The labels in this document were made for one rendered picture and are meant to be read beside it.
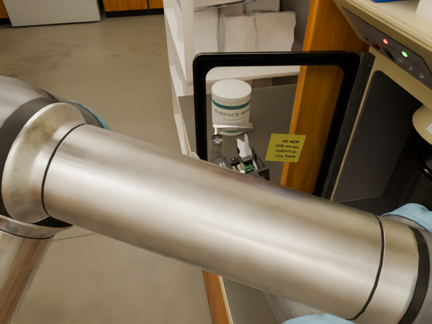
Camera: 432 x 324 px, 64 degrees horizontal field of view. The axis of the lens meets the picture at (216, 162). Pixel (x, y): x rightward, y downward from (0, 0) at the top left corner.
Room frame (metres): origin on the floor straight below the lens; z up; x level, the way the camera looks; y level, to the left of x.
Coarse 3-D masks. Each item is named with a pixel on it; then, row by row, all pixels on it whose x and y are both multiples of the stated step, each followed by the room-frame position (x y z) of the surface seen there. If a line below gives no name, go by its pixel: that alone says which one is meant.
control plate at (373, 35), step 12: (348, 12) 0.54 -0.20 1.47; (360, 24) 0.52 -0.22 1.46; (372, 36) 0.50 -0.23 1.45; (384, 36) 0.45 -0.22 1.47; (396, 48) 0.43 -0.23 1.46; (396, 60) 0.47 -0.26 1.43; (408, 60) 0.42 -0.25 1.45; (420, 60) 0.38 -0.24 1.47; (408, 72) 0.45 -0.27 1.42; (420, 72) 0.40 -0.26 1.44
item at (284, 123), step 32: (224, 96) 0.58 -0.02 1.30; (256, 96) 0.58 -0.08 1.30; (288, 96) 0.59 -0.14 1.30; (320, 96) 0.59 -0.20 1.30; (224, 128) 0.58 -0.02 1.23; (256, 128) 0.58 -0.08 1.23; (288, 128) 0.59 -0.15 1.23; (320, 128) 0.59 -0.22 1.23; (288, 160) 0.59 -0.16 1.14; (320, 160) 0.59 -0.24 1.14
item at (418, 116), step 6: (420, 108) 0.50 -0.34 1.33; (426, 108) 0.48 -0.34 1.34; (414, 114) 0.49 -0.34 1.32; (420, 114) 0.47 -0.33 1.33; (426, 114) 0.46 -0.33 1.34; (414, 120) 0.48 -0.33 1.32; (420, 120) 0.46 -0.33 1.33; (426, 120) 0.45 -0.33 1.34; (414, 126) 0.46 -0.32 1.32; (420, 126) 0.45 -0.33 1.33; (426, 126) 0.44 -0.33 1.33; (420, 132) 0.44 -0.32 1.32; (426, 132) 0.43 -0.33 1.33; (426, 138) 0.43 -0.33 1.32
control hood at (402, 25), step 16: (336, 0) 0.56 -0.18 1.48; (352, 0) 0.49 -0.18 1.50; (368, 0) 0.47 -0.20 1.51; (416, 0) 0.47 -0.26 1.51; (368, 16) 0.46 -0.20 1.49; (384, 16) 0.42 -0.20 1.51; (400, 16) 0.41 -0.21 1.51; (416, 16) 0.41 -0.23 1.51; (384, 32) 0.44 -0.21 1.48; (400, 32) 0.39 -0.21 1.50; (416, 32) 0.36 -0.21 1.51; (416, 48) 0.37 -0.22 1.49
